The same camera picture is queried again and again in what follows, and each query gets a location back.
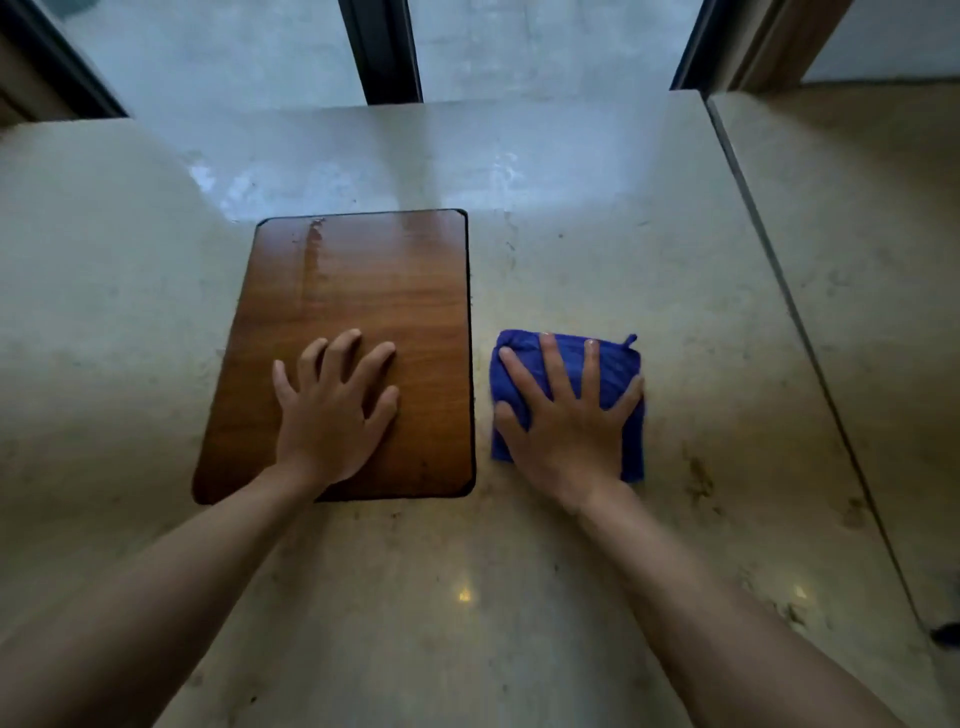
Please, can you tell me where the blue cloth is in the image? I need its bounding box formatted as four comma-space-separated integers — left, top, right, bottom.
489, 328, 647, 485

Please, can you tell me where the person's left hand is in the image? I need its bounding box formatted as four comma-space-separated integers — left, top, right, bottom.
271, 328, 401, 498

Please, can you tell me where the brown wooden board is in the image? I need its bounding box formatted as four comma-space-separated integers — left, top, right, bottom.
192, 208, 478, 506

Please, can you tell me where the person's right forearm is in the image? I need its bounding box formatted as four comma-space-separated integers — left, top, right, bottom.
574, 480, 910, 728

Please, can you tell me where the person's right hand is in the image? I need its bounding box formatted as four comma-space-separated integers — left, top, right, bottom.
492, 333, 646, 516

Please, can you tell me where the person's left forearm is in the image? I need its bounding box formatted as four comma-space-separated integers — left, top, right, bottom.
0, 462, 331, 728

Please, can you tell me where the brown wooden door frame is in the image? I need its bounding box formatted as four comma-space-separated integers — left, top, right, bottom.
708, 0, 856, 96

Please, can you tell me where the black window frame bar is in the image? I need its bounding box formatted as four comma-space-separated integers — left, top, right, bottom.
337, 0, 424, 106
669, 0, 726, 95
0, 0, 129, 121

